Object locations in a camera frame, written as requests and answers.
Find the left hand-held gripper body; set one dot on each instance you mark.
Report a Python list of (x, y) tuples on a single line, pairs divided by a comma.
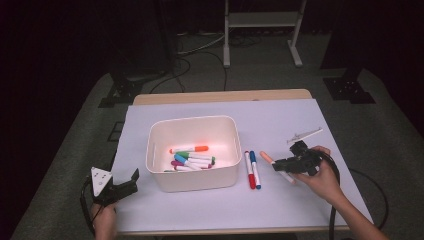
[(106, 193)]

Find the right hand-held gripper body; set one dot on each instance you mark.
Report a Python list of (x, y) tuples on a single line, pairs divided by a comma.
[(303, 159)]

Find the peach marker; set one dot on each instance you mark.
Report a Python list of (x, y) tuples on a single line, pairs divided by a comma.
[(265, 156)]

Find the light blue marker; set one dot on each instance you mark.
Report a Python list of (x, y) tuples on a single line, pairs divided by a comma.
[(180, 158)]

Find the light green marker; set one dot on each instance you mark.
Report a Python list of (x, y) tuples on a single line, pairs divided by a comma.
[(184, 154)]

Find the white plastic bin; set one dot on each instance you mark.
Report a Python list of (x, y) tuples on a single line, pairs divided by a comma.
[(193, 181)]

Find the orange marker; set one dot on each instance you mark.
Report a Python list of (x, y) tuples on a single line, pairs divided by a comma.
[(201, 148)]

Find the person's left hand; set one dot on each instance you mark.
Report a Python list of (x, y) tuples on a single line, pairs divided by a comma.
[(105, 220)]

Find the person's right hand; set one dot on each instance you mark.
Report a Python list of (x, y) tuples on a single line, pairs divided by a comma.
[(321, 185)]

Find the dark blue marker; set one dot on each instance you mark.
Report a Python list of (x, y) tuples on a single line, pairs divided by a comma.
[(253, 156)]

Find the red marker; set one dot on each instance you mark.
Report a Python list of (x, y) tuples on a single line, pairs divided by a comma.
[(252, 181)]

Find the light purple table mat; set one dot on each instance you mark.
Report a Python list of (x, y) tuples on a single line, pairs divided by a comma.
[(283, 120)]

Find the dark floor hatch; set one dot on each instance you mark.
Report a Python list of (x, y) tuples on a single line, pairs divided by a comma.
[(115, 131)]

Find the wooden table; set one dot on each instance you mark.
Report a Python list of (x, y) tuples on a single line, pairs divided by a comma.
[(220, 96)]

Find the white metal stand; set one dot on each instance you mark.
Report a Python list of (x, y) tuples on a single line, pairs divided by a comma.
[(263, 19)]

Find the black stand base plate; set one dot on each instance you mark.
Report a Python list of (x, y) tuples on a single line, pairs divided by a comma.
[(348, 90)]

